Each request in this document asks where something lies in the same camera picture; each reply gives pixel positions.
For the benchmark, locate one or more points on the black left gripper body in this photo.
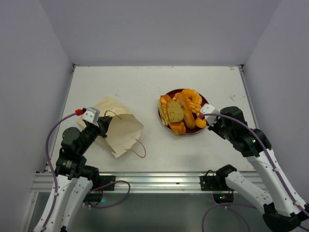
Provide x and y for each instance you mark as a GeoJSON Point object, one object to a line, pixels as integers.
{"type": "Point", "coordinates": [90, 133]}

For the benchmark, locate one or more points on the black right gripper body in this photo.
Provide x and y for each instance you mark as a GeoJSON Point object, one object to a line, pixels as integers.
{"type": "Point", "coordinates": [213, 126]}

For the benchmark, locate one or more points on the white paper bag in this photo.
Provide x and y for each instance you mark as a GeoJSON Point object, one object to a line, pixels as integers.
{"type": "Point", "coordinates": [124, 130]}

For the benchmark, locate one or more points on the fake small orange bun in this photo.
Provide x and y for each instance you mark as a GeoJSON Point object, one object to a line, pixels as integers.
{"type": "Point", "coordinates": [201, 123]}

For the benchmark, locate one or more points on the fake round bun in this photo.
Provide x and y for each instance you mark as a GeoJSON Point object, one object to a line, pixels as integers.
{"type": "Point", "coordinates": [188, 116]}

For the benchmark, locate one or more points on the fake twisted glazed bread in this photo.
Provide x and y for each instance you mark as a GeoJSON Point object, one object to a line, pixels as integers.
{"type": "Point", "coordinates": [194, 107]}

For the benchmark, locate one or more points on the fake braided orange bread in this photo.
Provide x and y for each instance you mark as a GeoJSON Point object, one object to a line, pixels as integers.
{"type": "Point", "coordinates": [178, 128]}

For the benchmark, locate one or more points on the fake speckled bread slice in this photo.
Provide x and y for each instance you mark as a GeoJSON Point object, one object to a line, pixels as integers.
{"type": "Point", "coordinates": [175, 112]}

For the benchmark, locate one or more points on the fake triangle sandwich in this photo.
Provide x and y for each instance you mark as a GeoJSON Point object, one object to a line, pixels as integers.
{"type": "Point", "coordinates": [162, 116]}

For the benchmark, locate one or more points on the fake orange ring donut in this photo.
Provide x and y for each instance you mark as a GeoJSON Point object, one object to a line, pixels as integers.
{"type": "Point", "coordinates": [192, 95]}

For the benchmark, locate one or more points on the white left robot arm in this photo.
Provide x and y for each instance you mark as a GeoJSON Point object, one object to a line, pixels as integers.
{"type": "Point", "coordinates": [74, 178]}

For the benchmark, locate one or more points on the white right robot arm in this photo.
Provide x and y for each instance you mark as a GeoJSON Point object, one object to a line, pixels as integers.
{"type": "Point", "coordinates": [282, 208]}

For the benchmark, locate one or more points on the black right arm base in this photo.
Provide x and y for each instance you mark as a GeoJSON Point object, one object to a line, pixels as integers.
{"type": "Point", "coordinates": [220, 191]}

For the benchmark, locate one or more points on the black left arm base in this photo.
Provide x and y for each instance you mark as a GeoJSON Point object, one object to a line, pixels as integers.
{"type": "Point", "coordinates": [96, 195]}

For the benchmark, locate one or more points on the dark red round plate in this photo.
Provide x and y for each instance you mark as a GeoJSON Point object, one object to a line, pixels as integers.
{"type": "Point", "coordinates": [174, 94]}

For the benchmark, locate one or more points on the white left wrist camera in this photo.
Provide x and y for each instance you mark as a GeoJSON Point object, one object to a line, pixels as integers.
{"type": "Point", "coordinates": [90, 116]}

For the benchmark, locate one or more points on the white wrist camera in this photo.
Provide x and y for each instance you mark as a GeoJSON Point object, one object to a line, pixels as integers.
{"type": "Point", "coordinates": [209, 113]}
{"type": "Point", "coordinates": [90, 116]}

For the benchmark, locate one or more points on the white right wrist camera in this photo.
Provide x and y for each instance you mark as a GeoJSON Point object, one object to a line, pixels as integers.
{"type": "Point", "coordinates": [209, 113]}

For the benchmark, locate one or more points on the aluminium mounting rail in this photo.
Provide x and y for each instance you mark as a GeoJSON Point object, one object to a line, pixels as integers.
{"type": "Point", "coordinates": [147, 182]}

